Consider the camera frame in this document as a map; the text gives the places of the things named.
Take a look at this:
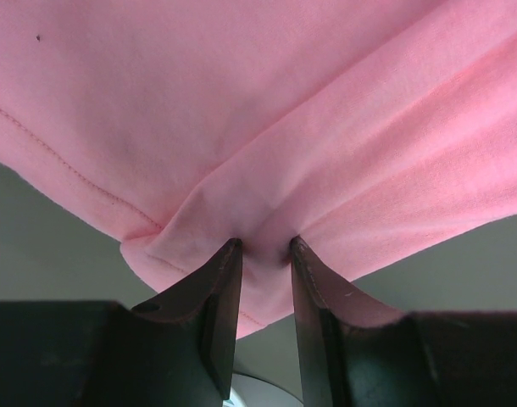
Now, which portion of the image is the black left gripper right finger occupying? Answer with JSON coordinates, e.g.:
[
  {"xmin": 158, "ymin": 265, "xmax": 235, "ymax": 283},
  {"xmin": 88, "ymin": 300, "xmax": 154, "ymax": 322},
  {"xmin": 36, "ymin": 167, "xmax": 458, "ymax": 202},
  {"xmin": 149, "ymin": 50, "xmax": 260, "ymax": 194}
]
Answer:
[{"xmin": 290, "ymin": 237, "xmax": 411, "ymax": 406}]

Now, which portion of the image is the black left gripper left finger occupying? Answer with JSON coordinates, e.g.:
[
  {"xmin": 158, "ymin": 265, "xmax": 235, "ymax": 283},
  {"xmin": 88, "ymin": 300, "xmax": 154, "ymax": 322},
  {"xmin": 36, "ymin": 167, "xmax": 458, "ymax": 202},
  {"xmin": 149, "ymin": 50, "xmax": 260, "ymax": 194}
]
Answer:
[{"xmin": 132, "ymin": 238, "xmax": 242, "ymax": 406}]

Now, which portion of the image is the pink t shirt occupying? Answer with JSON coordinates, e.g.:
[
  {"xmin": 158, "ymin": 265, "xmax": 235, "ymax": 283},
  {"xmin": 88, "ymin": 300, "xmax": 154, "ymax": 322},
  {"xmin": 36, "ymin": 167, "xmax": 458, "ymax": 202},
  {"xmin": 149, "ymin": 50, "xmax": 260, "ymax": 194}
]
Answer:
[{"xmin": 0, "ymin": 1, "xmax": 517, "ymax": 337}]

